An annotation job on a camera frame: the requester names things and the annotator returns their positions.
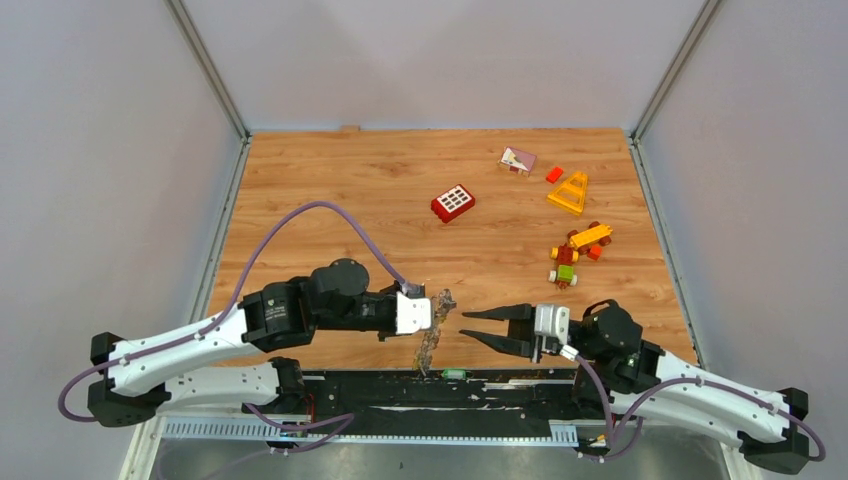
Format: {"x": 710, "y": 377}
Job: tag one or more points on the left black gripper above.
{"x": 392, "y": 291}

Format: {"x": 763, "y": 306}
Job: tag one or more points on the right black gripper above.
{"x": 520, "y": 324}

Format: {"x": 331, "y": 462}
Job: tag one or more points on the large grey toothed keyring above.
{"x": 443, "y": 303}

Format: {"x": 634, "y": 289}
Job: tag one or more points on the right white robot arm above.
{"x": 621, "y": 376}

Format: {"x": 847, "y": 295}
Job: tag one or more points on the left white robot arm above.
{"x": 286, "y": 314}

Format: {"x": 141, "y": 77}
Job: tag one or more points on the red green toy vehicle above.
{"x": 562, "y": 273}

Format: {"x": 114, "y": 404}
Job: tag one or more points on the small green bubble level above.
{"x": 454, "y": 374}

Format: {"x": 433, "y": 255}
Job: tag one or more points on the yellow orange toy car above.
{"x": 596, "y": 234}

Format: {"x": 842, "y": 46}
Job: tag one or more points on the red window toy brick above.
{"x": 452, "y": 203}

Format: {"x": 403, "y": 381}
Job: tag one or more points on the small red toy brick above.
{"x": 554, "y": 175}

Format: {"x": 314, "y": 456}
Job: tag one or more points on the pink roof toy house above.
{"x": 517, "y": 161}

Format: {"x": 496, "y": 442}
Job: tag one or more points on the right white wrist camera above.
{"x": 551, "y": 326}

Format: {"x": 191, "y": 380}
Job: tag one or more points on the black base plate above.
{"x": 489, "y": 403}

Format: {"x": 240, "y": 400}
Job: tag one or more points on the yellow triangular toy frame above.
{"x": 571, "y": 194}

